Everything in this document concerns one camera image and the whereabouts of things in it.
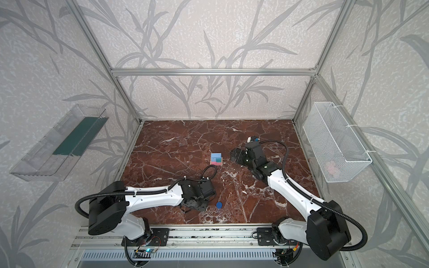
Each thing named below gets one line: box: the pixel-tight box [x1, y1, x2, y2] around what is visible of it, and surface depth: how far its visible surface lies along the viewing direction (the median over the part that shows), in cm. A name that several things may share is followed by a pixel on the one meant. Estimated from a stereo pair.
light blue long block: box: [210, 152, 222, 162], surface depth 96 cm
